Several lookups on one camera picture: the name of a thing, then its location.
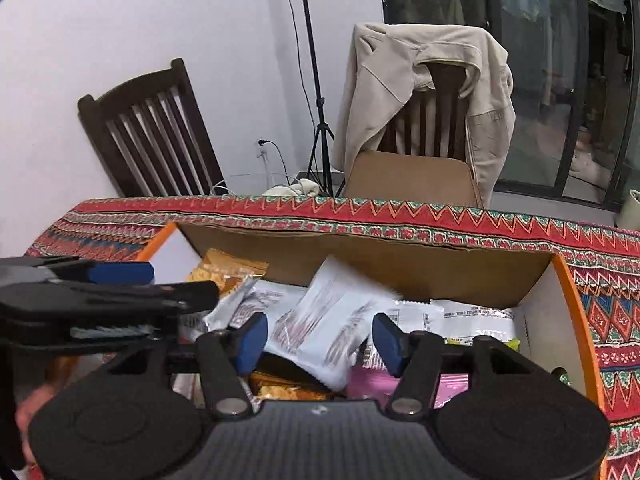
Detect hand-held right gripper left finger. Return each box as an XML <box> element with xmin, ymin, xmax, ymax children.
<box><xmin>107</xmin><ymin>312</ymin><xmax>269</xmax><ymax>422</ymax></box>

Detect dark wooden chair with jacket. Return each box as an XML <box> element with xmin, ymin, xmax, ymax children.
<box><xmin>376</xmin><ymin>61</ymin><xmax>472</xmax><ymax>162</ymax></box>

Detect black plug cable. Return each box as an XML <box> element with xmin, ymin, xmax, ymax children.
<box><xmin>259</xmin><ymin>139</ymin><xmax>292</xmax><ymax>187</ymax></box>

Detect bright yellow snack packet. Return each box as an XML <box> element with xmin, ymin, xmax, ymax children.
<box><xmin>444</xmin><ymin>337</ymin><xmax>522</xmax><ymax>352</ymax></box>

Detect beige jacket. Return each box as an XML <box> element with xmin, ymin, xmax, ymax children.
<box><xmin>331</xmin><ymin>22</ymin><xmax>516</xmax><ymax>202</ymax></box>

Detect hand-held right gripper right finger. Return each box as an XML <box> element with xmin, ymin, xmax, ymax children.
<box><xmin>372</xmin><ymin>312</ymin><xmax>532</xmax><ymax>422</ymax></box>

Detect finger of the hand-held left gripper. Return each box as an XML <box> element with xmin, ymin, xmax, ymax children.
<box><xmin>0</xmin><ymin>256</ymin><xmax>157</xmax><ymax>289</ymax></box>
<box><xmin>0</xmin><ymin>280</ymin><xmax>222</xmax><ymax>322</ymax></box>

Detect sliding glass door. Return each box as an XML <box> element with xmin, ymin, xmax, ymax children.
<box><xmin>377</xmin><ymin>0</ymin><xmax>640</xmax><ymax>212</ymax></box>

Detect white packet with brown stripes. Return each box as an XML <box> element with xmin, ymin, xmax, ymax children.
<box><xmin>360</xmin><ymin>300</ymin><xmax>447</xmax><ymax>372</ymax></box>

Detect brown cardboard sheet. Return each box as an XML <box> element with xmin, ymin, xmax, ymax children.
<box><xmin>342</xmin><ymin>150</ymin><xmax>484</xmax><ymax>209</ymax></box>

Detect patterned red tablecloth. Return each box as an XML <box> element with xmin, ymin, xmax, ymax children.
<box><xmin>22</xmin><ymin>195</ymin><xmax>640</xmax><ymax>480</ymax></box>

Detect white cloth bundle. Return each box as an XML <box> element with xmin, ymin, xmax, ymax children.
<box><xmin>261</xmin><ymin>178</ymin><xmax>321</xmax><ymax>197</ymax></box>

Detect small white brown-print packet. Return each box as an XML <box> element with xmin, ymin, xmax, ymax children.
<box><xmin>234</xmin><ymin>280</ymin><xmax>312</xmax><ymax>343</ymax></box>

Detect thin black hanging cable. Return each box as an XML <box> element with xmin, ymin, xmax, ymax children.
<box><xmin>279</xmin><ymin>0</ymin><xmax>322</xmax><ymax>113</ymax></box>

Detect cardboard box with orange rim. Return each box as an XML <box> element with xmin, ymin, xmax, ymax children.
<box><xmin>135</xmin><ymin>220</ymin><xmax>609</xmax><ymax>480</ymax></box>

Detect black tripod stand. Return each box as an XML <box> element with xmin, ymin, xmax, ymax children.
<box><xmin>294</xmin><ymin>0</ymin><xmax>347</xmax><ymax>197</ymax></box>

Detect orange snack packet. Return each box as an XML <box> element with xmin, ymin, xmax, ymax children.
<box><xmin>187</xmin><ymin>248</ymin><xmax>269</xmax><ymax>297</ymax></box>

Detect dark wooden slatted chair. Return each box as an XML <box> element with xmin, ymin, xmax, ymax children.
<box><xmin>77</xmin><ymin>57</ymin><xmax>227</xmax><ymax>197</ymax></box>

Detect white packet with red text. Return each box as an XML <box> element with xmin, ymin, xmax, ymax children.
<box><xmin>176</xmin><ymin>311</ymin><xmax>212</xmax><ymax>345</ymax></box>

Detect golden yellow snack packet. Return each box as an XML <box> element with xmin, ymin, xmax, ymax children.
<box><xmin>249</xmin><ymin>354</ymin><xmax>342</xmax><ymax>402</ymax></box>

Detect pale slippers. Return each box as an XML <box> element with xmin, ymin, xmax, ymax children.
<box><xmin>569</xmin><ymin>149</ymin><xmax>607</xmax><ymax>187</ymax></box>

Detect white packet with black text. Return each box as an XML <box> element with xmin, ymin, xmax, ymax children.
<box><xmin>430</xmin><ymin>299</ymin><xmax>519</xmax><ymax>343</ymax></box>

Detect large white brown-print packet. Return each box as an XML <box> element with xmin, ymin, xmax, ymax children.
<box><xmin>264</xmin><ymin>255</ymin><xmax>403</xmax><ymax>392</ymax></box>

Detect thin white cable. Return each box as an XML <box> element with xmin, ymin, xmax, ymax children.
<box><xmin>210</xmin><ymin>172</ymin><xmax>302</xmax><ymax>196</ymax></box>

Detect pink snack packet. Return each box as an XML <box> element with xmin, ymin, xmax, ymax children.
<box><xmin>346</xmin><ymin>360</ymin><xmax>471</xmax><ymax>408</ymax></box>

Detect silver snack packet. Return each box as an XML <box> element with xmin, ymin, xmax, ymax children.
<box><xmin>204</xmin><ymin>279</ymin><xmax>262</xmax><ymax>332</ymax></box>

